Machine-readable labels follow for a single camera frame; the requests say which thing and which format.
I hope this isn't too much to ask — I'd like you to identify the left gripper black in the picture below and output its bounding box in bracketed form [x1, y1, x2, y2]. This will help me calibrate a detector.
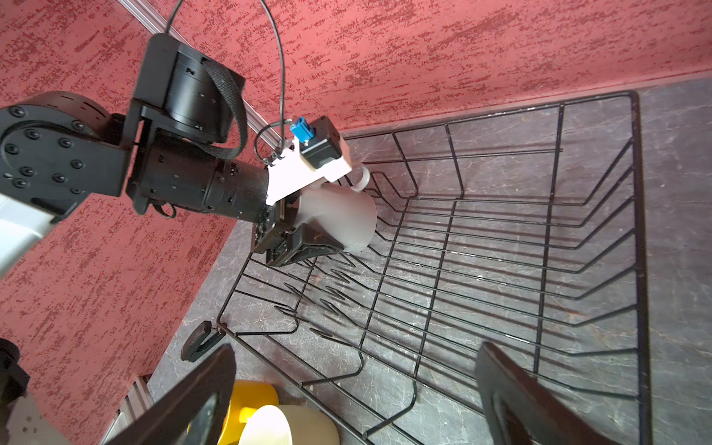
[126, 130, 344, 267]

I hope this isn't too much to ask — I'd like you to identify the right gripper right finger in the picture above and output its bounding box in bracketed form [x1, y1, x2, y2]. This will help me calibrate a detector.
[475, 342, 614, 444]

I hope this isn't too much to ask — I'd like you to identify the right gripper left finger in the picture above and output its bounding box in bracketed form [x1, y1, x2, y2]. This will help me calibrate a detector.
[111, 344, 235, 444]

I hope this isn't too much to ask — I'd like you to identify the white ceramic mug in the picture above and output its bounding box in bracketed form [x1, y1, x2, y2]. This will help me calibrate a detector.
[295, 165, 378, 253]

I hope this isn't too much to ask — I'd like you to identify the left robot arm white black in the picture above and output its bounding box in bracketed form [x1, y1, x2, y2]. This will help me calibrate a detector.
[1, 33, 344, 272]

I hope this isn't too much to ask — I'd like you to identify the yellow mug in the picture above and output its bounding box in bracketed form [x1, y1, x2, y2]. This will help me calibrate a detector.
[218, 380, 279, 445]

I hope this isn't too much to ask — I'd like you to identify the black stapler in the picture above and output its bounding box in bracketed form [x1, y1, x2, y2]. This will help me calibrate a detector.
[180, 320, 225, 363]

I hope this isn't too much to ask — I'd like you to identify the cream mug green handle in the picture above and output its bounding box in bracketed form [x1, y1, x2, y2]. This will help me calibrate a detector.
[238, 405, 340, 445]

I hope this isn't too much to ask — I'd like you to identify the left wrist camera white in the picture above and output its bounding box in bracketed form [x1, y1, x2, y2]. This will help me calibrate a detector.
[265, 116, 353, 206]

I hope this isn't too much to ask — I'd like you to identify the black wire dish rack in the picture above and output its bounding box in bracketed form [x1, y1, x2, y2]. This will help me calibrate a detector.
[217, 91, 653, 444]

